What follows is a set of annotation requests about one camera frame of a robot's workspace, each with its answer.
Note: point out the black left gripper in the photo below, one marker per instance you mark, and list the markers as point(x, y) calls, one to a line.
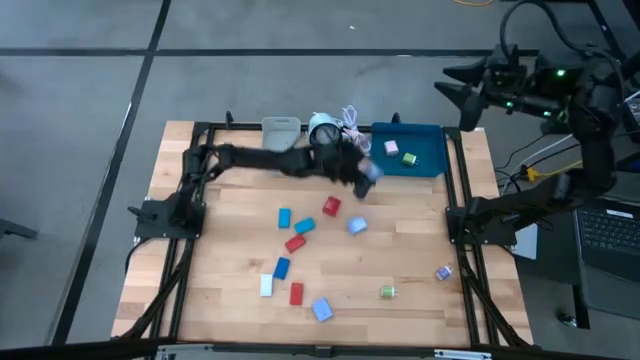
point(337, 162)

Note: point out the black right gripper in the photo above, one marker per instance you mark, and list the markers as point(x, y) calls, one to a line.
point(505, 80)

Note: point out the light blue charger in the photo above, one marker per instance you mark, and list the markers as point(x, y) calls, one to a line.
point(322, 309)
point(357, 225)
point(373, 171)

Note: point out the pink charger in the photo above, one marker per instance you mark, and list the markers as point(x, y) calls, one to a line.
point(391, 147)

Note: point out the green charger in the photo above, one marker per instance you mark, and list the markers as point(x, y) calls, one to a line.
point(387, 292)
point(409, 159)

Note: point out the red charger block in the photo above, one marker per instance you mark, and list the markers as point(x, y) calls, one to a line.
point(332, 206)

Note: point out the cyan eraser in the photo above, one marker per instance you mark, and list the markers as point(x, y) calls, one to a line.
point(284, 218)
point(305, 226)

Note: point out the red eraser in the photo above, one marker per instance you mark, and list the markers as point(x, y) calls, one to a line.
point(295, 243)
point(296, 294)

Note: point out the purple charger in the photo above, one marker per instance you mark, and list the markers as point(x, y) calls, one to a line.
point(443, 273)

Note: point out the dark blue eraser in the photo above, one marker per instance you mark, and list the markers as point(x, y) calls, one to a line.
point(281, 268)

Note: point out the white eraser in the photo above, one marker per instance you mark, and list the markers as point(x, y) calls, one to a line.
point(266, 285)

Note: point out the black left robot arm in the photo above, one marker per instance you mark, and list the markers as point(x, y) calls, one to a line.
point(260, 159)

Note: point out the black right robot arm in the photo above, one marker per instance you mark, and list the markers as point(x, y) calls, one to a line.
point(595, 150)

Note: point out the blue plastic tray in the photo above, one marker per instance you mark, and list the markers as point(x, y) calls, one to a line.
point(430, 145)

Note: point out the grey plastic bin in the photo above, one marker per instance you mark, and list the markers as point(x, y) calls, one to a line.
point(280, 132)

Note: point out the white paper sheet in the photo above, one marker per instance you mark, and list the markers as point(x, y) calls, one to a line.
point(527, 245)

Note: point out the grey side desk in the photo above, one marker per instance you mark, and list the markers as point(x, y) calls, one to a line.
point(627, 170)

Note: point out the black laptop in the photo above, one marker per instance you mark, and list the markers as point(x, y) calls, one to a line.
point(607, 240)

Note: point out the black caster wheel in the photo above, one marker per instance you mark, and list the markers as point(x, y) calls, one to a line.
point(566, 319)

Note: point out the black rig beam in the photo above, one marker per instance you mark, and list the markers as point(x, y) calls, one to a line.
point(75, 350)

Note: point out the grey furniture leg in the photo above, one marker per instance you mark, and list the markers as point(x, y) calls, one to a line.
point(17, 230)

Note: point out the white round camera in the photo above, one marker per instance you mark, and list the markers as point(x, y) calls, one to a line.
point(324, 129)

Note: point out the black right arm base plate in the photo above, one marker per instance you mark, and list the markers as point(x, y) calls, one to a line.
point(500, 240)

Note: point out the black aluminium table frame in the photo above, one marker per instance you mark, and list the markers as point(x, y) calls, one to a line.
point(472, 280)

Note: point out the silver bracket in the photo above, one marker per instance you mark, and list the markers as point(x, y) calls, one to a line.
point(185, 352)
point(462, 354)

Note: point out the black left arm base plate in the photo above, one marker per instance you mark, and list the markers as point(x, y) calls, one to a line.
point(150, 227)

